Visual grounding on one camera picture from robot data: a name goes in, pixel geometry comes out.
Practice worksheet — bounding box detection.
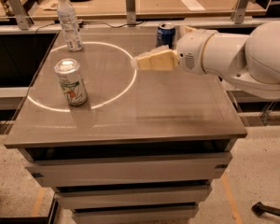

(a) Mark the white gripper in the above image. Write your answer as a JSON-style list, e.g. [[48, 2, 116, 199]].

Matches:
[[131, 29, 217, 75]]

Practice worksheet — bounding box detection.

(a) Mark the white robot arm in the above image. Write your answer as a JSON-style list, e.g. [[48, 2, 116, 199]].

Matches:
[[131, 21, 280, 100]]

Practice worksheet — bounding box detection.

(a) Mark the blue pepsi can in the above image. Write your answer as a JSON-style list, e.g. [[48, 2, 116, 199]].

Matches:
[[156, 22, 175, 49]]

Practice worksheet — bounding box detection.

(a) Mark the white green soda can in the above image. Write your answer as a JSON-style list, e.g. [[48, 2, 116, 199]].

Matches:
[[54, 59, 88, 105]]

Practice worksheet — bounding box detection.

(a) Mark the clear plastic water bottle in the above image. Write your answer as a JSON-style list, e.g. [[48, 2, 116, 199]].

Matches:
[[57, 0, 83, 51]]

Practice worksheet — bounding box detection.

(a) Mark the white paper note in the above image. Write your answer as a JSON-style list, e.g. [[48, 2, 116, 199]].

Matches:
[[181, 0, 205, 12]]

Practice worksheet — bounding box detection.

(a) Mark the top grey drawer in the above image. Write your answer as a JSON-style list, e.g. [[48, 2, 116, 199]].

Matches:
[[27, 152, 232, 188]]

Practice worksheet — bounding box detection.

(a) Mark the grey drawer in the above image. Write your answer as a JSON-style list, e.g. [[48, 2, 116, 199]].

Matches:
[[55, 185, 212, 210], [27, 152, 232, 188], [72, 204, 199, 224]]

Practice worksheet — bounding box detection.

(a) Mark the bottom grey drawer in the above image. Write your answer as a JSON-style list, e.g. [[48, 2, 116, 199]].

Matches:
[[72, 204, 199, 224]]

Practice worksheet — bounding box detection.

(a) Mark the middle grey drawer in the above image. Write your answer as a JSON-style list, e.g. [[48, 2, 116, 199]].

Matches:
[[55, 185, 212, 210]]

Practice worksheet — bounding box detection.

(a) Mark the black chair base leg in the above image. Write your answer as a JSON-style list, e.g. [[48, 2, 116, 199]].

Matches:
[[251, 202, 280, 217]]

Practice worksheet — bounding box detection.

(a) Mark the black cable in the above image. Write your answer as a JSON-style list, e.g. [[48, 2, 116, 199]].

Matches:
[[34, 20, 146, 35]]

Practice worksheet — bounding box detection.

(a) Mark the middle metal bracket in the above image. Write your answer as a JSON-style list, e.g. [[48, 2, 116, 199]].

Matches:
[[125, 0, 136, 25]]

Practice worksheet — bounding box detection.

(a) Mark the left metal bracket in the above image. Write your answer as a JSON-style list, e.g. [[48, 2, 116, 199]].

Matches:
[[8, 0, 31, 30]]

